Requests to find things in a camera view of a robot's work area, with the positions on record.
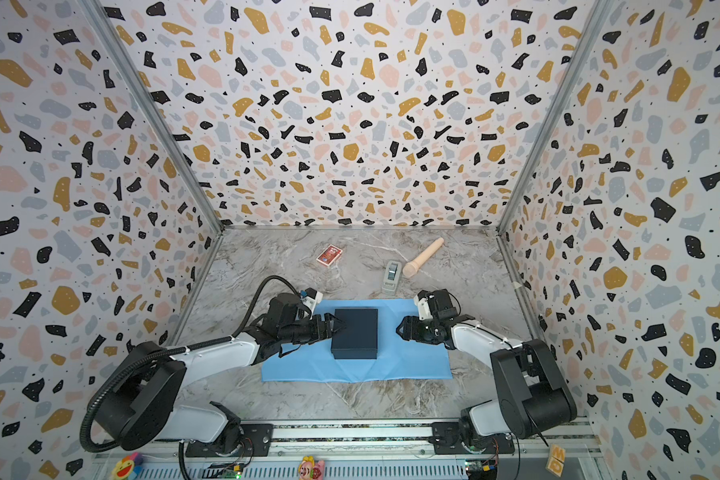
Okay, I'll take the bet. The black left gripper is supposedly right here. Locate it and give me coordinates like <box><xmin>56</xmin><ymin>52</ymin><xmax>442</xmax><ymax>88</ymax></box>
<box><xmin>279</xmin><ymin>312</ymin><xmax>346</xmax><ymax>345</ymax></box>

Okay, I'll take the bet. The black gift box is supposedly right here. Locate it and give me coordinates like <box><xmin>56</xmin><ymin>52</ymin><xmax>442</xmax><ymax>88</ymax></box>
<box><xmin>331</xmin><ymin>308</ymin><xmax>378</xmax><ymax>360</ymax></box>

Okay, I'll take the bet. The blue wrapping paper sheet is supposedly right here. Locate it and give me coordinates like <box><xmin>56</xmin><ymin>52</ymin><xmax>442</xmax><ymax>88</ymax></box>
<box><xmin>261</xmin><ymin>299</ymin><xmax>452</xmax><ymax>383</ymax></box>

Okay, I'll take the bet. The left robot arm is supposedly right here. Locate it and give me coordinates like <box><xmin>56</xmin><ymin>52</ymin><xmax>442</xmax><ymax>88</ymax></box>
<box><xmin>79</xmin><ymin>289</ymin><xmax>347</xmax><ymax>456</ymax></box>

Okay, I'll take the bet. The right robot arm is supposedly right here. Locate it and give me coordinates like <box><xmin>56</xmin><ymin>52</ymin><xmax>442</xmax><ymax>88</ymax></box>
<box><xmin>396</xmin><ymin>315</ymin><xmax>578</xmax><ymax>453</ymax></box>

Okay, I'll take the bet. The red playing card box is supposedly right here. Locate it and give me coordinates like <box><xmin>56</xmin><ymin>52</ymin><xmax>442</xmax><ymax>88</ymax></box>
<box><xmin>316</xmin><ymin>245</ymin><xmax>343</xmax><ymax>267</ymax></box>

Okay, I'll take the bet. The beige microphone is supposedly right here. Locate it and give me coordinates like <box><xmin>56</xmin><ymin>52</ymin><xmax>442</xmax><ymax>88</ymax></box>
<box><xmin>402</xmin><ymin>237</ymin><xmax>445</xmax><ymax>278</ymax></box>

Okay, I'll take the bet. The grey tape dispenser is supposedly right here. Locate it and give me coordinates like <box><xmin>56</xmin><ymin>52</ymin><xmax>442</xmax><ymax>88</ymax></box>
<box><xmin>381</xmin><ymin>260</ymin><xmax>402</xmax><ymax>296</ymax></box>

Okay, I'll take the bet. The pink yellow figure toy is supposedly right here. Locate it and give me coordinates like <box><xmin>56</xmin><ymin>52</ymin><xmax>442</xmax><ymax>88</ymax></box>
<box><xmin>298</xmin><ymin>456</ymin><xmax>325</xmax><ymax>480</ymax></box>

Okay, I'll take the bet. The wooden letter block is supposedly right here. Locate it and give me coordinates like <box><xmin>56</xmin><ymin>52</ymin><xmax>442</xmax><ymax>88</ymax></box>
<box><xmin>546</xmin><ymin>444</ymin><xmax>566</xmax><ymax>478</ymax></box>

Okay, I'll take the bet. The colourful smiley toy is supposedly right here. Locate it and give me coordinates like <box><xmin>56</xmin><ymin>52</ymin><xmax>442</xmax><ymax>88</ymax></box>
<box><xmin>109</xmin><ymin>452</ymin><xmax>143</xmax><ymax>480</ymax></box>

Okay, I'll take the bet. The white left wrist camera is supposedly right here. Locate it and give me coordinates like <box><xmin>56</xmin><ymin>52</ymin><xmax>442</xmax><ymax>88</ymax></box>
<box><xmin>300</xmin><ymin>288</ymin><xmax>323</xmax><ymax>312</ymax></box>

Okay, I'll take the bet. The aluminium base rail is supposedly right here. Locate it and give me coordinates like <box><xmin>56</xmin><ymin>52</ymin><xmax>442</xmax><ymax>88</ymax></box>
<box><xmin>89</xmin><ymin>416</ymin><xmax>607</xmax><ymax>480</ymax></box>

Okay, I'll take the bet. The black corrugated left cable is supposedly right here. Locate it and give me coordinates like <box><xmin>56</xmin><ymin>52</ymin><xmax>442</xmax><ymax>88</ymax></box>
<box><xmin>79</xmin><ymin>274</ymin><xmax>304</xmax><ymax>454</ymax></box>

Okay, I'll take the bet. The aluminium right corner post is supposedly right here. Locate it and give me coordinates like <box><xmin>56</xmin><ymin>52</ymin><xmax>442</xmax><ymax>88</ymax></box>
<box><xmin>497</xmin><ymin>0</ymin><xmax>613</xmax><ymax>235</ymax></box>

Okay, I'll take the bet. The aluminium corner post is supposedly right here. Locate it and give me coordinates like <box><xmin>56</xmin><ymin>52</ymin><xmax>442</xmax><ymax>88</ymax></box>
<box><xmin>497</xmin><ymin>0</ymin><xmax>613</xmax><ymax>235</ymax></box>
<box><xmin>80</xmin><ymin>1</ymin><xmax>224</xmax><ymax>235</ymax></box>

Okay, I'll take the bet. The aluminium left corner post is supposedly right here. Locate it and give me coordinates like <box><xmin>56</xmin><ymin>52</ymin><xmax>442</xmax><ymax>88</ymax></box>
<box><xmin>80</xmin><ymin>1</ymin><xmax>224</xmax><ymax>235</ymax></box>

